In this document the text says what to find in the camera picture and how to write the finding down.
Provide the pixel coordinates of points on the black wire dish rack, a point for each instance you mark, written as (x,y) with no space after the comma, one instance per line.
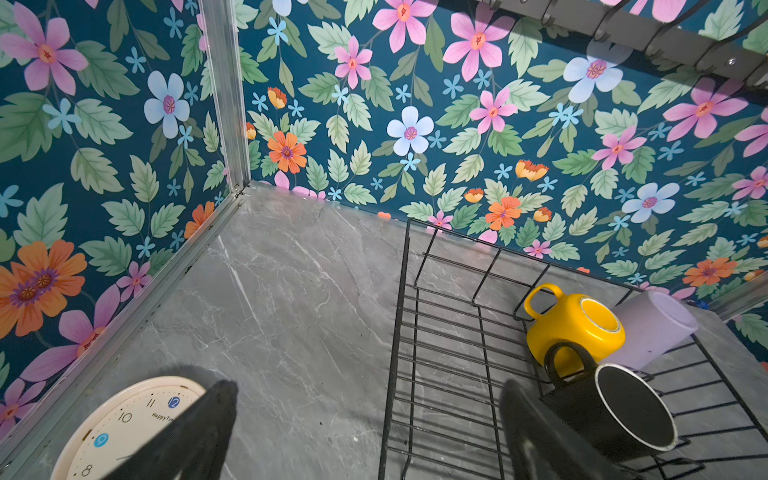
(460,334)

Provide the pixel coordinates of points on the yellow mug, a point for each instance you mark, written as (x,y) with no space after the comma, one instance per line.
(576,333)

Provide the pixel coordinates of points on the wall hook rail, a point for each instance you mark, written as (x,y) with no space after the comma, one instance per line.
(725,38)

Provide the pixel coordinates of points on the round beige kitchen timer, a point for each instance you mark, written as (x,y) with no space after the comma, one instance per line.
(123,424)

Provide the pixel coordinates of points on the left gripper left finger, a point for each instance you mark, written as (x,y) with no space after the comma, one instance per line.
(194,446)

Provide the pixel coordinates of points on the black mug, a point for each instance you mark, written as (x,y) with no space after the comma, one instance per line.
(611,407)

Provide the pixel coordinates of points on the lavender plastic cup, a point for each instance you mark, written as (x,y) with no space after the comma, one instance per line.
(654,323)

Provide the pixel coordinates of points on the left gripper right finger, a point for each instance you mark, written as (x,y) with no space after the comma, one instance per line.
(542,446)

